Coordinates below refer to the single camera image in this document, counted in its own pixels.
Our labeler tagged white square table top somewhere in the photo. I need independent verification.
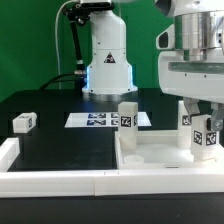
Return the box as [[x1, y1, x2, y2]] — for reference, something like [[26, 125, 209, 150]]
[[115, 130, 224, 169]]

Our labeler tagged white U-shaped fence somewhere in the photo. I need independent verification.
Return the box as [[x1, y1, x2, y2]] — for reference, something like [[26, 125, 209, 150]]
[[0, 138, 224, 198]]

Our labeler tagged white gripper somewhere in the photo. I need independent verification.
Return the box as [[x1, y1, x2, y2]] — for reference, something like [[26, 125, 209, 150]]
[[155, 23, 224, 132]]

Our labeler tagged white cable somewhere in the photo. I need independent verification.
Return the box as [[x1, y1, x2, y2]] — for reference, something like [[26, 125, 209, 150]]
[[54, 0, 78, 90]]

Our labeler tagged black cable bundle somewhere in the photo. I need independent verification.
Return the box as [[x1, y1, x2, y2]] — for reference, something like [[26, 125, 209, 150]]
[[39, 19, 88, 92]]

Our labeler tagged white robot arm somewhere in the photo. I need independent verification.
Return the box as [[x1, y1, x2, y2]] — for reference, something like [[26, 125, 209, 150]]
[[81, 0, 224, 131]]

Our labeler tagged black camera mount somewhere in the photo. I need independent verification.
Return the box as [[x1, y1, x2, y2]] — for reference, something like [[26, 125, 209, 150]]
[[62, 0, 114, 26]]

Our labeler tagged white marker sheet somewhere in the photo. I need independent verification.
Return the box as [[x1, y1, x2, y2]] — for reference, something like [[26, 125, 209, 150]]
[[65, 112, 152, 128]]

